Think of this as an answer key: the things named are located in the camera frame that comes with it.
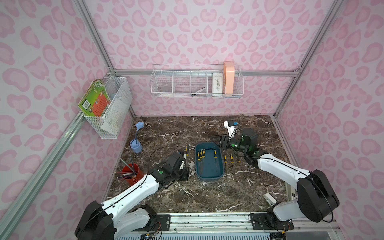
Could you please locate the green red booklet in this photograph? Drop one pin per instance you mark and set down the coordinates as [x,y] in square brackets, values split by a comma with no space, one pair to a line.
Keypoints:
[96,101]

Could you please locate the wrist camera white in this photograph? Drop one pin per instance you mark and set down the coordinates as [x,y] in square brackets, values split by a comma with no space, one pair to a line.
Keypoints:
[231,127]
[183,161]

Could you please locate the blue desk lamp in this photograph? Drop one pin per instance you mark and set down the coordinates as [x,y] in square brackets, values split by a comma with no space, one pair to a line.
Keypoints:
[135,143]

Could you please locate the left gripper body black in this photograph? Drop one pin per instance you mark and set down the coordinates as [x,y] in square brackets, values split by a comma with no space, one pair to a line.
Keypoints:
[183,167]

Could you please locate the white wire wall basket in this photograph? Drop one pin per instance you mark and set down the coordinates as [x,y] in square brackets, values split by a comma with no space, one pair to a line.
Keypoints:
[181,80]

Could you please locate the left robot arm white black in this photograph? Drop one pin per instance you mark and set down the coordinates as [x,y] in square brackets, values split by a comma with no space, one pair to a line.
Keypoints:
[120,215]

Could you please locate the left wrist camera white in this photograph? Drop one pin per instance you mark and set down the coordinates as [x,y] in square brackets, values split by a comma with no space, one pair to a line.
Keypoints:
[183,161]

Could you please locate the red pen cup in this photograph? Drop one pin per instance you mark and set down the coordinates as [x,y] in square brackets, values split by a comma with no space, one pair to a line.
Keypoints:
[131,172]

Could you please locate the white paper in mesh basket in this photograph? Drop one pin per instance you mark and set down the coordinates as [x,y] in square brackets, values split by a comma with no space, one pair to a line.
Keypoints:
[115,116]

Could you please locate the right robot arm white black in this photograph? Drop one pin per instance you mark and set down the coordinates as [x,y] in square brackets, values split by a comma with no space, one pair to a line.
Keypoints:
[316,197]

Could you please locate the grey pen in basket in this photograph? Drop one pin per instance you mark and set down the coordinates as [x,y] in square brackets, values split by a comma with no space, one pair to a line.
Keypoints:
[202,90]

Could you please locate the white mesh side basket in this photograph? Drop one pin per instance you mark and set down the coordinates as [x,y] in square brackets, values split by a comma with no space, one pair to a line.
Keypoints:
[117,87]

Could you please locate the white card in basket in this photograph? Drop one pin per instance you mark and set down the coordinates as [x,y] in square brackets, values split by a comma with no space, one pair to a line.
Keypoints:
[217,84]

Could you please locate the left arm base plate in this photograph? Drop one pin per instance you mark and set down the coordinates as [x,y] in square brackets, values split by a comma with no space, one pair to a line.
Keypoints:
[160,220]

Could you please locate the teal plastic storage box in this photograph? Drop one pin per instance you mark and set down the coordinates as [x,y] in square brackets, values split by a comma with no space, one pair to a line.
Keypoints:
[209,170]

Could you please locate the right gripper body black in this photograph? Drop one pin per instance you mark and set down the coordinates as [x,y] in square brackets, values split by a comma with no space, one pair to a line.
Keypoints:
[225,142]

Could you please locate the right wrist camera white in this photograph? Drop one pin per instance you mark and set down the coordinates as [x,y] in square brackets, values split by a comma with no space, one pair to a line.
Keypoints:
[231,127]

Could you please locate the pink box in basket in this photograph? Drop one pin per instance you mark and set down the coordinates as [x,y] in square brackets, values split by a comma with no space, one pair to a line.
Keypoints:
[229,75]

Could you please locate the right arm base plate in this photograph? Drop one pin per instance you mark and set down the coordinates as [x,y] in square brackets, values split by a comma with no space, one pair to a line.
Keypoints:
[267,222]

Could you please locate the white stapler on table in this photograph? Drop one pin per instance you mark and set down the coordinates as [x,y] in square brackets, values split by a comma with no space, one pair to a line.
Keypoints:
[270,199]

